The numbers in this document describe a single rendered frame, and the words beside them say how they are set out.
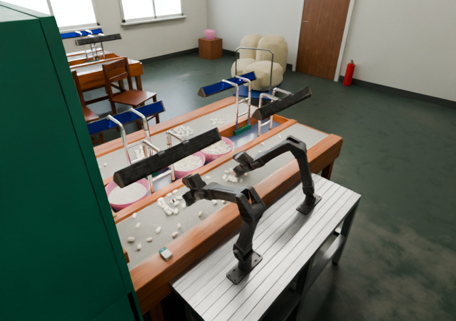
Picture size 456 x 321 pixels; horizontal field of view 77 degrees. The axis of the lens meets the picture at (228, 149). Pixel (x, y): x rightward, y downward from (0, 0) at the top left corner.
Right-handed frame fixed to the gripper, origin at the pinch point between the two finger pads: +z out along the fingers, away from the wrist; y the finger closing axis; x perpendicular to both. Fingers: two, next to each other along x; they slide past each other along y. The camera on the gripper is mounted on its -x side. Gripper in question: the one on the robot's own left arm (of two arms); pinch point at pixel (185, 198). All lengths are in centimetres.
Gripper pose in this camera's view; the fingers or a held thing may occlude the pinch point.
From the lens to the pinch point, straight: 154.2
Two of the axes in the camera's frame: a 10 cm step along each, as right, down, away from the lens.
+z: -5.3, 2.7, 8.0
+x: 4.6, 8.9, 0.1
